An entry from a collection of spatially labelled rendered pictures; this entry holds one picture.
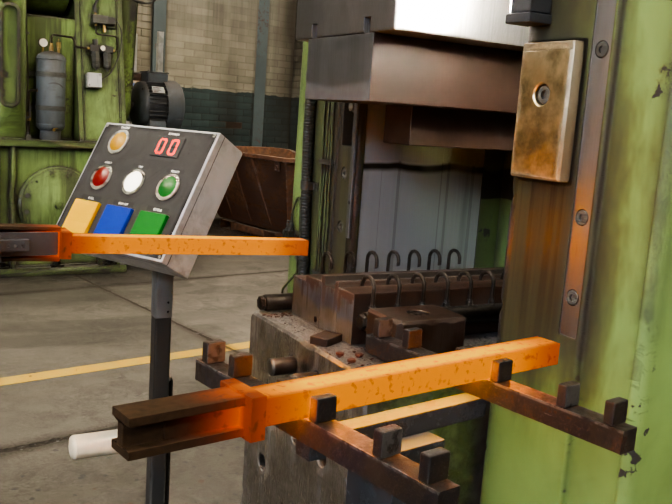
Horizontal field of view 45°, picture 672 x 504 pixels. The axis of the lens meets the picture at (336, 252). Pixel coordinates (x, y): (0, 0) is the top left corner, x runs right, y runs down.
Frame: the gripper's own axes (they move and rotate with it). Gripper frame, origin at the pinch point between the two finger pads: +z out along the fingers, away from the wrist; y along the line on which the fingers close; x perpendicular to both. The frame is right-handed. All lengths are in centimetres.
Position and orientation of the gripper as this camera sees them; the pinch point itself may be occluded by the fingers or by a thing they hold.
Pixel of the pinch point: (27, 242)
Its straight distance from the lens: 110.4
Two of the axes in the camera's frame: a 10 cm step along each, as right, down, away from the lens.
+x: 0.6, -9.8, -1.7
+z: 8.7, -0.3, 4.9
